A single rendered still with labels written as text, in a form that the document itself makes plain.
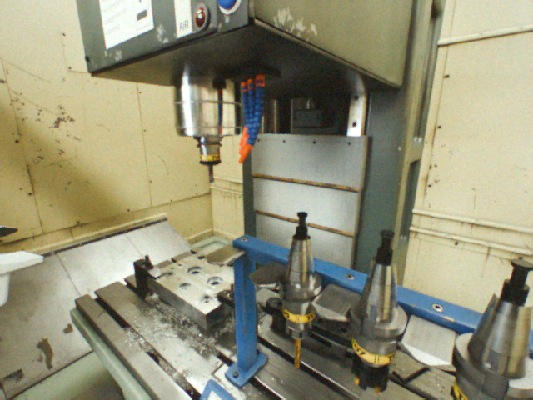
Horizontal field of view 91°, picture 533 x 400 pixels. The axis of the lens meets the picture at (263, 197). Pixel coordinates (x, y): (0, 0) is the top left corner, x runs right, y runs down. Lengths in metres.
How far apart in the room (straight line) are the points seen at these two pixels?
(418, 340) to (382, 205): 0.64
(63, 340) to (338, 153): 1.23
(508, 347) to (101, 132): 1.61
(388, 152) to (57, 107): 1.41
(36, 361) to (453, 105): 1.77
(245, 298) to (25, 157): 1.22
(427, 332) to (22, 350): 1.28
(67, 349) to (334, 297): 1.11
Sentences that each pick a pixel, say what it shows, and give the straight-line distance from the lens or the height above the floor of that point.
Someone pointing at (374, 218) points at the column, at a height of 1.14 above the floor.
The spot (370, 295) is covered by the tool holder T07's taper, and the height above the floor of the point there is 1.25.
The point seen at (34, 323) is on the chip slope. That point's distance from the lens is 1.42.
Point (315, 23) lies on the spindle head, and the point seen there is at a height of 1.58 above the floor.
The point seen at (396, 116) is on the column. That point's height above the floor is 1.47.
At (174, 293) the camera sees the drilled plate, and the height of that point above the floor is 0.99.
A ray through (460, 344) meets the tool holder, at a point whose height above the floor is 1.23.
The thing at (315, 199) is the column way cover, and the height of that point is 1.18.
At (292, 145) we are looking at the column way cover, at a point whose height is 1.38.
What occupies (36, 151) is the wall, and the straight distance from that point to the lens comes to 1.55.
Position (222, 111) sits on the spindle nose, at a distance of 0.60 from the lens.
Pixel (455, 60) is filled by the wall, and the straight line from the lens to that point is 1.28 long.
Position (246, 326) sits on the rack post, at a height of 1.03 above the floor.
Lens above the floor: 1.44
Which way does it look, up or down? 15 degrees down
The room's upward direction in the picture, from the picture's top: straight up
